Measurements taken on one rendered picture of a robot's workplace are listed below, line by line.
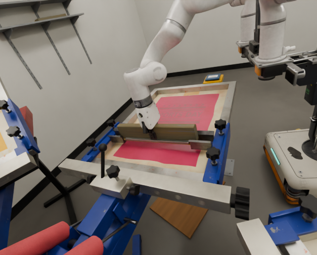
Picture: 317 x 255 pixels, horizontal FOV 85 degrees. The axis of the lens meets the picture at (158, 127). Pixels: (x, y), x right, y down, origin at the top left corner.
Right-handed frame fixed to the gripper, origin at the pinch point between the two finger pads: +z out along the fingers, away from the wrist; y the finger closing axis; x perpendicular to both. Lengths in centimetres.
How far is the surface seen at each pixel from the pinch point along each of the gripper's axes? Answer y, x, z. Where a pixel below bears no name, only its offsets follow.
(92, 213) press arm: -39.3, 1.4, -1.5
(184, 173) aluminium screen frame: -16.3, -18.3, 3.9
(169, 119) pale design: 21.6, 3.1, 7.5
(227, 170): 71, -17, 103
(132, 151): -5.7, 11.7, 7.2
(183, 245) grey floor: -6, 6, 103
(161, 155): -6.0, -3.6, 7.3
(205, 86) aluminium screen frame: 56, -10, 4
